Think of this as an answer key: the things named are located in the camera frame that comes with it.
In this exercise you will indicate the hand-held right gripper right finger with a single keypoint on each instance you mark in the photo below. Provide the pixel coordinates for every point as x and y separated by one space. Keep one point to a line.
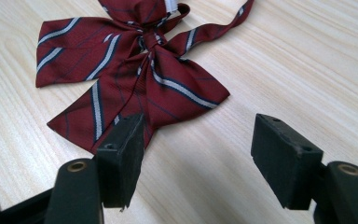
287 165

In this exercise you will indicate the dark red striped bow tie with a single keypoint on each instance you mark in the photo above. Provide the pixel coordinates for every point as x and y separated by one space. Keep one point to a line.
130 77

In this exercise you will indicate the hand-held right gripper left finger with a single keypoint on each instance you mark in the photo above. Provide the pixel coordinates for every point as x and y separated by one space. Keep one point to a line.
119 168

